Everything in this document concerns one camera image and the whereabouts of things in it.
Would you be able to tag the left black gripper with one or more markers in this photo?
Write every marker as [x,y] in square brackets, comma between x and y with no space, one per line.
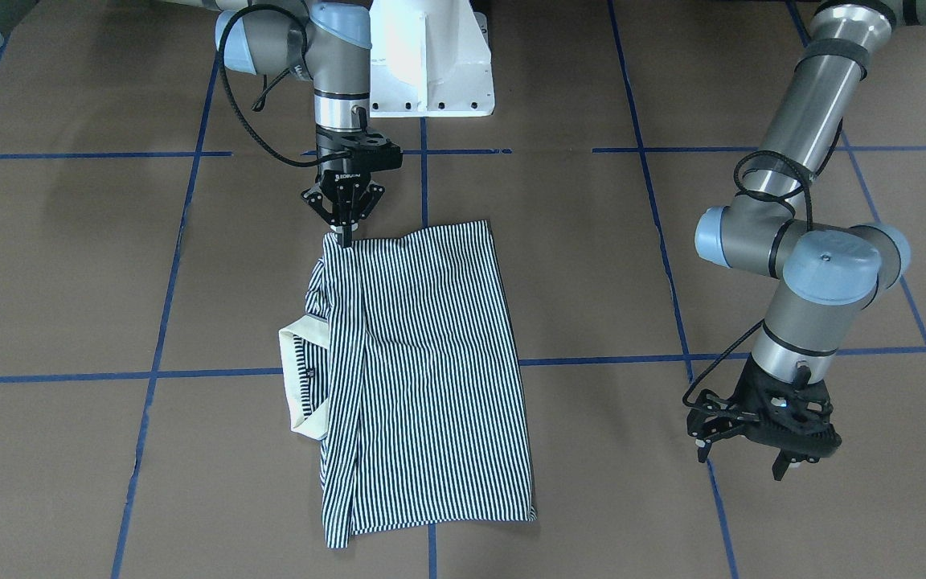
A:
[747,393]

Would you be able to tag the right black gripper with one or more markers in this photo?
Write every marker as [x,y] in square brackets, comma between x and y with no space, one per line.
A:
[344,180]

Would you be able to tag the blue white striped polo shirt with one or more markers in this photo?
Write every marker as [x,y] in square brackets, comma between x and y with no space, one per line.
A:
[404,369]

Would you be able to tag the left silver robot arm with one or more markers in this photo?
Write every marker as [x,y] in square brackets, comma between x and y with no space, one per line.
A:
[826,275]

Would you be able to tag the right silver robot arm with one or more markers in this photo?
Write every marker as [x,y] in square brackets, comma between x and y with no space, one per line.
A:
[327,44]

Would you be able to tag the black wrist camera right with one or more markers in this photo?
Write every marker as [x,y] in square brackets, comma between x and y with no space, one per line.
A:
[356,152]

